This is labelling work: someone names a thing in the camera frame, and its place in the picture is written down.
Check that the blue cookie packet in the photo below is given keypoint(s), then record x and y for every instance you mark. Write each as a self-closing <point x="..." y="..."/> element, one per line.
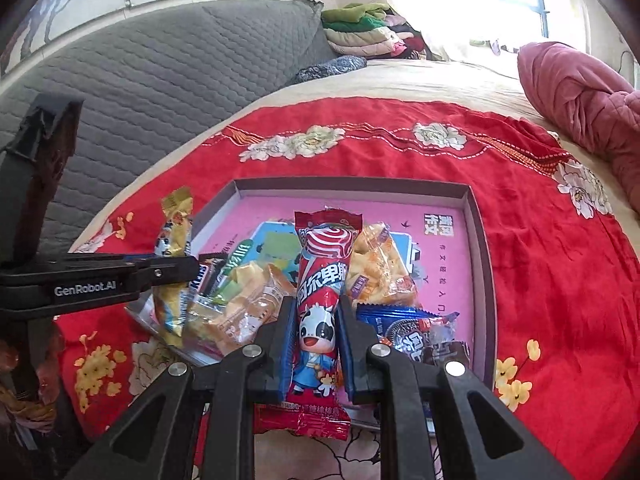
<point x="400" y="330"/>

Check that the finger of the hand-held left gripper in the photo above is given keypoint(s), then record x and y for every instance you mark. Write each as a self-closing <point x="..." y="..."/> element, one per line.
<point x="165" y="272"/>

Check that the red floral blanket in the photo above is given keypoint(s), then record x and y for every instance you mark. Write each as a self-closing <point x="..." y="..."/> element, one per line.
<point x="550" y="285"/>

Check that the small dark brown packet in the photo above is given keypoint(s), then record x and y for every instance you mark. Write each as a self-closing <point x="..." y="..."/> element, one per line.
<point x="450" y="352"/>

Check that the brown chocolate bar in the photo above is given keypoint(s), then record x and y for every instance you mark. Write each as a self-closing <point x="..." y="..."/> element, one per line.
<point x="210" y="272"/>

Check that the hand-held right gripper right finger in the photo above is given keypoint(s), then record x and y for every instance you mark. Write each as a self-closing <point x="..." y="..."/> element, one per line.
<point x="350" y="360"/>

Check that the clear cake packet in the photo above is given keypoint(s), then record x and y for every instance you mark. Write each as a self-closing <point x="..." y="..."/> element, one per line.
<point x="245" y="305"/>

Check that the green snack packet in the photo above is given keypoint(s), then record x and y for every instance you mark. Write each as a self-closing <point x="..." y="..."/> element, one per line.
<point x="270" y="250"/>

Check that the pink quilt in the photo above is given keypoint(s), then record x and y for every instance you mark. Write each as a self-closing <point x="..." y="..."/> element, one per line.
<point x="585" y="100"/>

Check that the red candy packet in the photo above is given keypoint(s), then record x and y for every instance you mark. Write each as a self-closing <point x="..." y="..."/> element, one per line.
<point x="322" y="270"/>

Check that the grey quilted headboard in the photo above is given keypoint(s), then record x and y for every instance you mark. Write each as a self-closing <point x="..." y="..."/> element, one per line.
<point x="175" y="85"/>

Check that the window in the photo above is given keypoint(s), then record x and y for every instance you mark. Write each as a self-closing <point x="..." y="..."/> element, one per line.
<point x="475" y="0"/>

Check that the dark patterned cloth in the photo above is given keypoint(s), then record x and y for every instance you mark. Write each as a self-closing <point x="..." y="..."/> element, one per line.
<point x="330" y="70"/>

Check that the orange cracker packet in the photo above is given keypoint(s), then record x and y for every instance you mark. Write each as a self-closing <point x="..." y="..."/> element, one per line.
<point x="380" y="265"/>

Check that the grey cardboard box tray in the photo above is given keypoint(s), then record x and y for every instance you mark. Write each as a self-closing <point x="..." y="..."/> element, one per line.
<point x="482" y="285"/>

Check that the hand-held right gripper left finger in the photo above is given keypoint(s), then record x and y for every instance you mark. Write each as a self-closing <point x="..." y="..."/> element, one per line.
<point x="280" y="360"/>

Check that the yellow milk snack packet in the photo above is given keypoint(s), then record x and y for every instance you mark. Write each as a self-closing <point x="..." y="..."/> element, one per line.
<point x="175" y="230"/>

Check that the beige bed sheet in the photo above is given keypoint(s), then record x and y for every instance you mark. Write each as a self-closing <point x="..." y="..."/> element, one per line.
<point x="450" y="85"/>

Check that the pink book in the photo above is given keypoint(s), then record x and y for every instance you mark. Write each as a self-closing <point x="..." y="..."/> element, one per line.
<point x="440" y="270"/>

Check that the stack of folded clothes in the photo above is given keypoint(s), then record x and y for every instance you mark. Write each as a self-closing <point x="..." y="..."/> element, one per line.
<point x="370" y="30"/>

